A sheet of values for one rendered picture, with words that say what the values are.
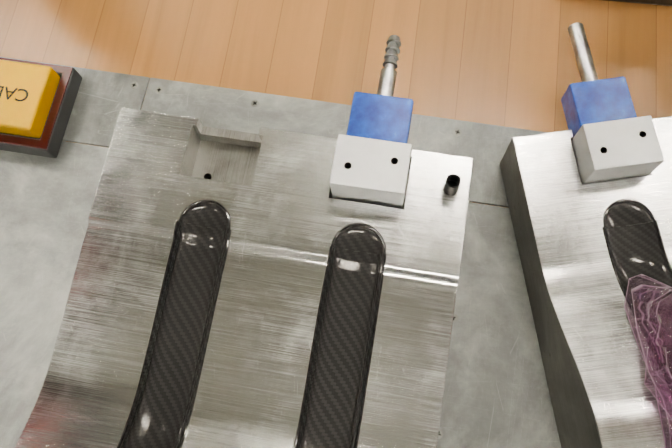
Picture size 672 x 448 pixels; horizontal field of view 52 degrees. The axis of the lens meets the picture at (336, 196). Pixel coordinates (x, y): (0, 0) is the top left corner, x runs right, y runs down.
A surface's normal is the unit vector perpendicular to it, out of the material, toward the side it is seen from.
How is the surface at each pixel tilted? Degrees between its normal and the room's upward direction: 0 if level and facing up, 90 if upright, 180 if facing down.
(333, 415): 1
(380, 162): 0
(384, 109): 0
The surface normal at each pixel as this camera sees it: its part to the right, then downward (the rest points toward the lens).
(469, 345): -0.05, -0.32
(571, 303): -0.10, -0.66
